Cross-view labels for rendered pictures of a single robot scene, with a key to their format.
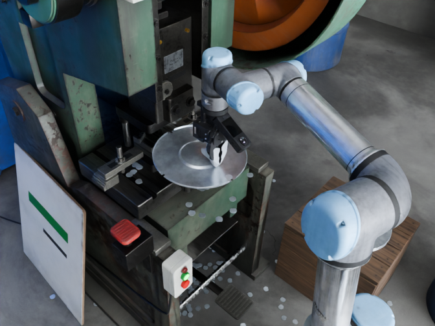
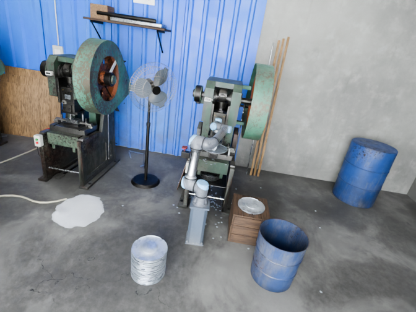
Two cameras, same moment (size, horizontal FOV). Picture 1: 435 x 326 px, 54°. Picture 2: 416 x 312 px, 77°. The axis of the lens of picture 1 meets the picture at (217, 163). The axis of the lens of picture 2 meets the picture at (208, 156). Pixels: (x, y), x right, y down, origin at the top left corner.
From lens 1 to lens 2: 223 cm
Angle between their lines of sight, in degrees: 47
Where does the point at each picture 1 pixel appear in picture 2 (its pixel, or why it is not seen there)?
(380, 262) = (241, 213)
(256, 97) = (213, 126)
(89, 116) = (205, 132)
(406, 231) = (262, 218)
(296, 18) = not seen: hidden behind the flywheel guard
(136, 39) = (206, 109)
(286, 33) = not seen: hidden behind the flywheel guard
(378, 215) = (198, 139)
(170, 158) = not seen: hidden behind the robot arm
